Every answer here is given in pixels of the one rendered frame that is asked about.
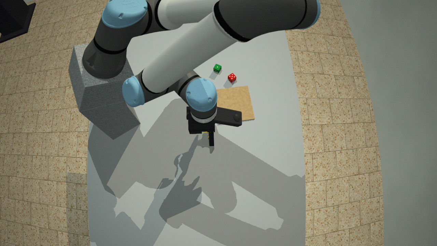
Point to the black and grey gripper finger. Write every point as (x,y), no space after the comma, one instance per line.
(205,142)

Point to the tan mat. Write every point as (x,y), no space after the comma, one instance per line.
(236,98)

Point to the green die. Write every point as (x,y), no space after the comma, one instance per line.
(217,68)

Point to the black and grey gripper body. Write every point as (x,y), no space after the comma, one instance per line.
(195,127)

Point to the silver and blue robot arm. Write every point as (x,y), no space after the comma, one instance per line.
(220,23)

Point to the red die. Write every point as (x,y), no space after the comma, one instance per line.
(231,77)

